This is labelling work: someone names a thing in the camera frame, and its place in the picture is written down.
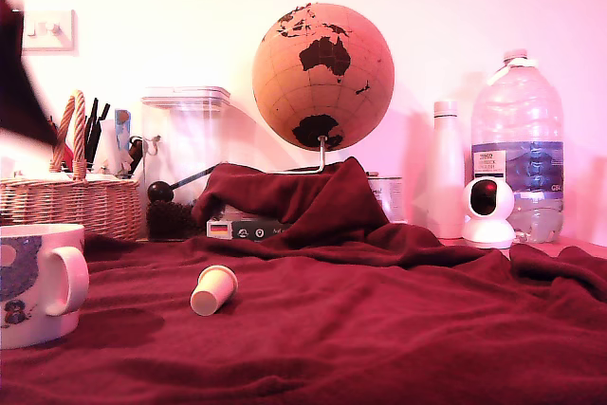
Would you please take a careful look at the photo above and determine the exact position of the white cup-shaped coffee capsule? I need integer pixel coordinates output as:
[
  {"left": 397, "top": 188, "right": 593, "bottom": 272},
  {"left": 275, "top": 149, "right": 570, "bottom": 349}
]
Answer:
[{"left": 189, "top": 264, "right": 240, "bottom": 318}]

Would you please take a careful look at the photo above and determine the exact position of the white mug with blue print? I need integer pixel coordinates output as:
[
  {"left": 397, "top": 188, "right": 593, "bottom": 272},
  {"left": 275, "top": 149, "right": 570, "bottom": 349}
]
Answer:
[{"left": 0, "top": 223, "right": 91, "bottom": 351}]

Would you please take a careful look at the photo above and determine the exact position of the pale flat box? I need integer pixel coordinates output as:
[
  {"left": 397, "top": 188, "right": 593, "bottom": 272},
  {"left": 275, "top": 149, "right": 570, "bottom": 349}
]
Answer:
[{"left": 221, "top": 204, "right": 286, "bottom": 224}]

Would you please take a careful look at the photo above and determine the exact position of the black box with German flag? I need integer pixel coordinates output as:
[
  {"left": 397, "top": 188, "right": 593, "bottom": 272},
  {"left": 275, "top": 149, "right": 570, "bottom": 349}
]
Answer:
[{"left": 205, "top": 215, "right": 296, "bottom": 242}]

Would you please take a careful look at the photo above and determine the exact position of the cork globe on metal stand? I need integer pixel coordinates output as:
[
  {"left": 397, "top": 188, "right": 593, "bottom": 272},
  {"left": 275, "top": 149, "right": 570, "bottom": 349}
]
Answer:
[{"left": 250, "top": 2, "right": 396, "bottom": 175}]

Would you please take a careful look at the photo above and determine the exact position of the metal tin with label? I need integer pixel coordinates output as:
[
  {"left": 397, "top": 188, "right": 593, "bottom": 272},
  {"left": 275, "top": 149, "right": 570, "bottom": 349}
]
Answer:
[{"left": 366, "top": 171, "right": 406, "bottom": 225}]

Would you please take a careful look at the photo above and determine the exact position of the clear plastic container with lid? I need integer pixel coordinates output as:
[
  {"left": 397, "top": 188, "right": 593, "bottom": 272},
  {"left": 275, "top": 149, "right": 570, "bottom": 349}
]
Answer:
[{"left": 139, "top": 85, "right": 232, "bottom": 208}]

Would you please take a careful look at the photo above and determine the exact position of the black dish brush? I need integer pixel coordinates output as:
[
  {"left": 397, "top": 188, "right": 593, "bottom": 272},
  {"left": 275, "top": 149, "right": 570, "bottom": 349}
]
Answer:
[{"left": 145, "top": 163, "right": 224, "bottom": 241}]

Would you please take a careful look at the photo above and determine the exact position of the white insulated bottle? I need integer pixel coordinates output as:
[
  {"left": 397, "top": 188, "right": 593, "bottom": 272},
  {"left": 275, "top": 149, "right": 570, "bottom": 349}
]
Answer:
[{"left": 426, "top": 99, "right": 468, "bottom": 240}]

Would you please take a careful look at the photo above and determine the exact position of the dark red fleece cloth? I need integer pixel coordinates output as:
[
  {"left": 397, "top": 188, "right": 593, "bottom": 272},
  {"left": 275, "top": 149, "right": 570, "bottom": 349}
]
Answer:
[{"left": 0, "top": 156, "right": 607, "bottom": 405}]

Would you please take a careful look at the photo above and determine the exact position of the white and blue carton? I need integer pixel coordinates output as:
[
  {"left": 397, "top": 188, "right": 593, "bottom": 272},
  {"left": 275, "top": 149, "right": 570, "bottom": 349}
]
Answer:
[{"left": 113, "top": 107, "right": 134, "bottom": 174}]

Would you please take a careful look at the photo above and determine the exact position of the black pen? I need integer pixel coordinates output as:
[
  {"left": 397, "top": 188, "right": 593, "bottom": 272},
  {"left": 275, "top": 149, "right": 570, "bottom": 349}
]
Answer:
[
  {"left": 94, "top": 101, "right": 112, "bottom": 143},
  {"left": 83, "top": 97, "right": 100, "bottom": 165}
]

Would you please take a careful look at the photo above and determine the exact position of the large clear water bottle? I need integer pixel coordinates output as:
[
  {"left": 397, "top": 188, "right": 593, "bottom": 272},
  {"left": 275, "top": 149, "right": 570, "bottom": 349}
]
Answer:
[{"left": 470, "top": 48, "right": 565, "bottom": 245}]

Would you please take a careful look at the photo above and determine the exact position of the red packet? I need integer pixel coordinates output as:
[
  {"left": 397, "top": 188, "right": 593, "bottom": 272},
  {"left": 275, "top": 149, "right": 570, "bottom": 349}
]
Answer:
[{"left": 48, "top": 116, "right": 87, "bottom": 174}]

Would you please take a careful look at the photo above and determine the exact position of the dark-handled tool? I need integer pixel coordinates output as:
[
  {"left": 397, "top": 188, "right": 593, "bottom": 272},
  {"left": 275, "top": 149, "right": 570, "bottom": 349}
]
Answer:
[{"left": 127, "top": 135, "right": 146, "bottom": 174}]

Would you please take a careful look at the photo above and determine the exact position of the small white round camera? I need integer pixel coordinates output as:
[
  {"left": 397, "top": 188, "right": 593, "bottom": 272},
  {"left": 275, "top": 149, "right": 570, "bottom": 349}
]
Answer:
[{"left": 461, "top": 177, "right": 517, "bottom": 250}]

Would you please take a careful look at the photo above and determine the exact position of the wicker basket with handle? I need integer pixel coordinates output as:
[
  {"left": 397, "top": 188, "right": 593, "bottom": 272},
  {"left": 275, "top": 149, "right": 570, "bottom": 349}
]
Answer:
[{"left": 0, "top": 88, "right": 143, "bottom": 242}]

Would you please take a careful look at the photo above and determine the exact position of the white wall switch plate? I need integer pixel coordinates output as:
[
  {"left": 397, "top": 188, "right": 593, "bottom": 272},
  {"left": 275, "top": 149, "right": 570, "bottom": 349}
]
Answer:
[{"left": 21, "top": 9, "right": 78, "bottom": 53}]

